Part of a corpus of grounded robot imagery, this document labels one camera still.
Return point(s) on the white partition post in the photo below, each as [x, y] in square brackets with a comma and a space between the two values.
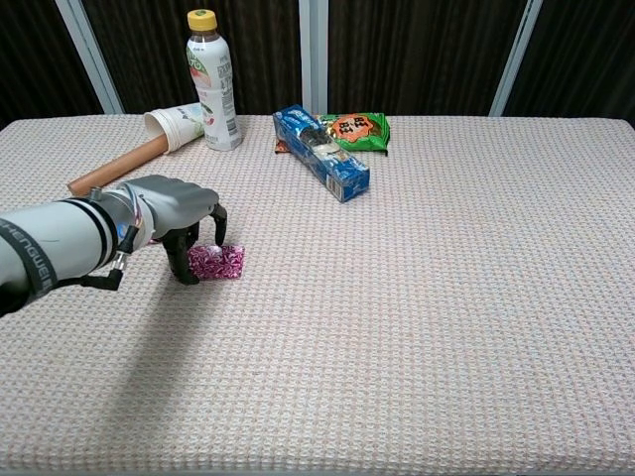
[516, 54]
[89, 54]
[313, 54]

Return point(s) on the blue cookie box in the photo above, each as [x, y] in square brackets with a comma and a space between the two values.
[322, 154]

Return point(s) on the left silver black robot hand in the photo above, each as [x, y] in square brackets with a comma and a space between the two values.
[178, 203]

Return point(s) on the brown cardboard tube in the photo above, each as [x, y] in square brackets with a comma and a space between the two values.
[114, 166]

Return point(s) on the white drink bottle yellow cap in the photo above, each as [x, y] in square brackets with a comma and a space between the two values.
[215, 99]

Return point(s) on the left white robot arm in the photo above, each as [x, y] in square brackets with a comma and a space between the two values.
[59, 238]

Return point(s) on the dark ribbed partition panel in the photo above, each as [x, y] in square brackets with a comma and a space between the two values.
[421, 54]
[585, 54]
[35, 54]
[149, 49]

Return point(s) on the green snack bag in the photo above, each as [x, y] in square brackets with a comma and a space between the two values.
[362, 131]

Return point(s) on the white paper cup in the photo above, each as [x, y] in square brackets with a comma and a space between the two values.
[173, 124]

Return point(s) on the pink waffle-weave tablecloth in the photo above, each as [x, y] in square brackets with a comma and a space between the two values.
[397, 297]

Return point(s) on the magenta candy packet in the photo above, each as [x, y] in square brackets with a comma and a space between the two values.
[223, 262]

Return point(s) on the orange snack packet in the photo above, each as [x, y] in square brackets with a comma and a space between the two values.
[281, 147]

